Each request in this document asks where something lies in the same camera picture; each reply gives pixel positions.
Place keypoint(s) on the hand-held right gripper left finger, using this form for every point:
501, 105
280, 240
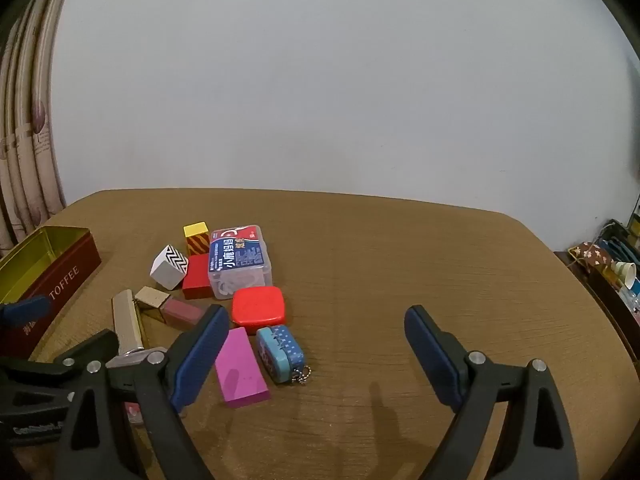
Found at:
199, 357

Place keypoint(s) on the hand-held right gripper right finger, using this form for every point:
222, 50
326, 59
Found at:
431, 355

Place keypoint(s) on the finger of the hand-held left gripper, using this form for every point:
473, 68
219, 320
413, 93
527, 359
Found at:
27, 310
92, 347

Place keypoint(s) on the magenta wooden block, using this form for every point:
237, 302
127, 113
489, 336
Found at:
240, 370

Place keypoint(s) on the dark red toffee tin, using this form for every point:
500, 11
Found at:
60, 280

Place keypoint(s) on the mauve wooden block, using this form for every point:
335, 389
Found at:
182, 312

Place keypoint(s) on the red square plastic case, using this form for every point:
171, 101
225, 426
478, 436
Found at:
257, 306

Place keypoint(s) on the white zigzag wooden block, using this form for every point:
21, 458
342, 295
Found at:
167, 270

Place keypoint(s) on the clear plastic box blue label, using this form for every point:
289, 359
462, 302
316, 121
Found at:
237, 260

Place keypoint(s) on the small pink object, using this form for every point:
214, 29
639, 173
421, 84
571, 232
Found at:
134, 414

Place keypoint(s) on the red wooden block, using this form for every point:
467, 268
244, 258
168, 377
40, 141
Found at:
196, 277

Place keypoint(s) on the yellow striped wooden block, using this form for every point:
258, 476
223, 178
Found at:
196, 240

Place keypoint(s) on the beige patterned curtain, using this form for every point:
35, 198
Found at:
25, 160

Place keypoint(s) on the brown patterned cloth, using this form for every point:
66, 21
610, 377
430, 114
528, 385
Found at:
592, 255

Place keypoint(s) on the white paper cup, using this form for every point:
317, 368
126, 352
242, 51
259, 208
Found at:
624, 274

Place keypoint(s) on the clear plastic bottle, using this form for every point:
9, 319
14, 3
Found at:
635, 302

